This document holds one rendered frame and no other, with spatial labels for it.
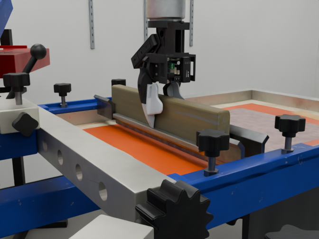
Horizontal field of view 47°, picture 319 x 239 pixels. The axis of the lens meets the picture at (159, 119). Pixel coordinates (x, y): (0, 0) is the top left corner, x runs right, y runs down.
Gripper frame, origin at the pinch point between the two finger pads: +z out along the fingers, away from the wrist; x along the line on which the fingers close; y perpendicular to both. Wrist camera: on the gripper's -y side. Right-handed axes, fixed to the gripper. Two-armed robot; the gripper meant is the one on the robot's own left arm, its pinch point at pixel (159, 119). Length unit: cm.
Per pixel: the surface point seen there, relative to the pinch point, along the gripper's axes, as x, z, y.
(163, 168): -7.7, 5.3, 12.3
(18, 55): -6, -9, -89
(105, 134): -6.3, 5.4, -13.0
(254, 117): 36.0, 5.2, -5.3
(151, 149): -3.5, 5.3, 2.3
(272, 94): 57, 2, -16
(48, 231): 15, 101, -142
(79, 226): 34, 101, -137
